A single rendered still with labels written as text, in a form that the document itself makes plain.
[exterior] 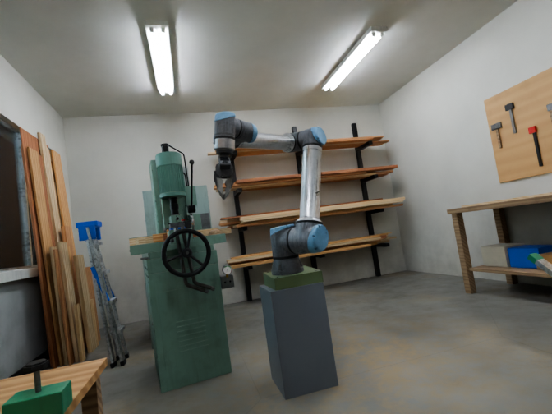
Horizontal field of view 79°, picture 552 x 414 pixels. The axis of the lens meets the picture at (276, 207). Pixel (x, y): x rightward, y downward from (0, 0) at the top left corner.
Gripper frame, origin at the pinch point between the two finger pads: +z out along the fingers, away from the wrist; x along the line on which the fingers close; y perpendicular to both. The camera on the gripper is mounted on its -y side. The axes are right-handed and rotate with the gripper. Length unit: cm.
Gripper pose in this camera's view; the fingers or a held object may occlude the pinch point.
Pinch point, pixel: (223, 195)
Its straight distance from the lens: 145.9
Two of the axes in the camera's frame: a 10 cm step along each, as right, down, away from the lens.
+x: -9.8, -0.2, -2.1
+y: -2.1, 0.6, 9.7
